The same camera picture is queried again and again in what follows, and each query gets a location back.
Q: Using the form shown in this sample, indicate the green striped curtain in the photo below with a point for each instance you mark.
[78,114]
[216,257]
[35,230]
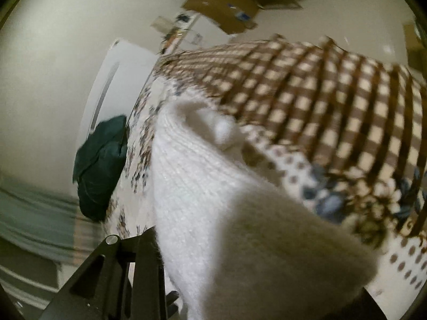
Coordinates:
[36,213]

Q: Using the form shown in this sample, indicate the brown plaid blanket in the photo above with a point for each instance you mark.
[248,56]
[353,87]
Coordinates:
[317,90]

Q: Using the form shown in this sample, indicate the dark green jacket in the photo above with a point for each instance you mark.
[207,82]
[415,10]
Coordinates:
[100,166]

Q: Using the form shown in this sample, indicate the large cardboard box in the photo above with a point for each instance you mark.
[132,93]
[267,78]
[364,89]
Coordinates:
[216,3]

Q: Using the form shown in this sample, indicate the beige table lamp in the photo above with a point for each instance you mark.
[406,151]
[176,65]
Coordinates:
[162,24]

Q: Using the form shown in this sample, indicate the white nightstand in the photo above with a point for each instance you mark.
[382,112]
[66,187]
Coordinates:
[208,30]

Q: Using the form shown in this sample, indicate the white knit sweater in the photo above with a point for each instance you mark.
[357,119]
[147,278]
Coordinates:
[200,206]

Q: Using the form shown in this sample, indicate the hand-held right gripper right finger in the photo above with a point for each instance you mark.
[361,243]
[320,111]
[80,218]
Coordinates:
[372,308]

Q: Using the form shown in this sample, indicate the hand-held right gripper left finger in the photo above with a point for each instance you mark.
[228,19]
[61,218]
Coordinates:
[146,266]

